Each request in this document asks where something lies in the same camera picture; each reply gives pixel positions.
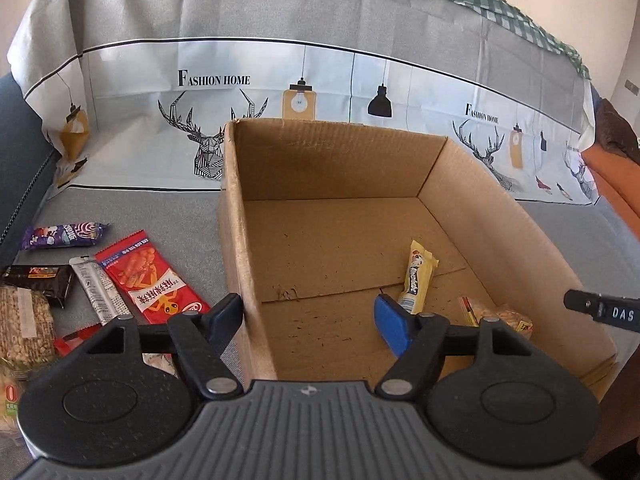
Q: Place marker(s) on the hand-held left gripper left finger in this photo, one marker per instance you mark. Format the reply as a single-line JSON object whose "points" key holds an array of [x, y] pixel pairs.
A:
{"points": [[226, 316]]}

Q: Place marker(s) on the white snack packet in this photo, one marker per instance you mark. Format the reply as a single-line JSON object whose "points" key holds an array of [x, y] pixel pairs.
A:
{"points": [[157, 362]]}

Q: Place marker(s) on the grey deer printed cloth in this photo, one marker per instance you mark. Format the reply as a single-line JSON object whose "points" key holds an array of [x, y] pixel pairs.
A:
{"points": [[300, 10]]}

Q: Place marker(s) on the cardboard box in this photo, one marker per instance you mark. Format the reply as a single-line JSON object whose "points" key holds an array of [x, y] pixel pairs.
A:
{"points": [[325, 240]]}

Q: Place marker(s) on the silver snack packet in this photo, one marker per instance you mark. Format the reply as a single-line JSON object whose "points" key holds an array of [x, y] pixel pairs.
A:
{"points": [[97, 290]]}

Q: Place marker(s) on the orange cushion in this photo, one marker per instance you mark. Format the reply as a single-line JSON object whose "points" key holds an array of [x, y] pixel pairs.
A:
{"points": [[615, 185]]}

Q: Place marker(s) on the pale packet with red print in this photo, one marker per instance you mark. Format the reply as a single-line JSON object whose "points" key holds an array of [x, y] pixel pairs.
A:
{"points": [[7, 400]]}

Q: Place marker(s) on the yellow cracker packet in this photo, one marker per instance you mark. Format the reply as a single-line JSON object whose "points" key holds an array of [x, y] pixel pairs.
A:
{"points": [[515, 317]]}

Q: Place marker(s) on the purple snack packet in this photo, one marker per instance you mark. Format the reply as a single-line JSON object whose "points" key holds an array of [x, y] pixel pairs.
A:
{"points": [[60, 235]]}

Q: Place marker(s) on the wall switch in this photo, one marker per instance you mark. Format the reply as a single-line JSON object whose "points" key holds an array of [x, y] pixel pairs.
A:
{"points": [[633, 85]]}

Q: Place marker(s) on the black snack packet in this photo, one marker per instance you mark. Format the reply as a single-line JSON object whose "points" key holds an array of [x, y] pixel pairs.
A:
{"points": [[40, 280]]}

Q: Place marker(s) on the brown cloth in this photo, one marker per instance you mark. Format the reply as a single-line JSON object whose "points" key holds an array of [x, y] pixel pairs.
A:
{"points": [[617, 130]]}

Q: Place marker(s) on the red snack packet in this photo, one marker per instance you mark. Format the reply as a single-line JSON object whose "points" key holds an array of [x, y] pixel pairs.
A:
{"points": [[145, 280]]}

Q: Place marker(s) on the clear bag of peanuts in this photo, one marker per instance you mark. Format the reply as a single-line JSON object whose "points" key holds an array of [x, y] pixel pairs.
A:
{"points": [[25, 325]]}

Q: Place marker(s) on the yellow snack bar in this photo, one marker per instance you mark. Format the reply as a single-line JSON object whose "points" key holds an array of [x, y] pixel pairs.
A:
{"points": [[417, 275]]}

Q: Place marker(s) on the small red wrapper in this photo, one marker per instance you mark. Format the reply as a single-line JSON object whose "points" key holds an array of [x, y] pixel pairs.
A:
{"points": [[70, 345]]}

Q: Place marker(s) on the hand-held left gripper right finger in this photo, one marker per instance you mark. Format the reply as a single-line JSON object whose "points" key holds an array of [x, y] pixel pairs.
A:
{"points": [[392, 325]]}

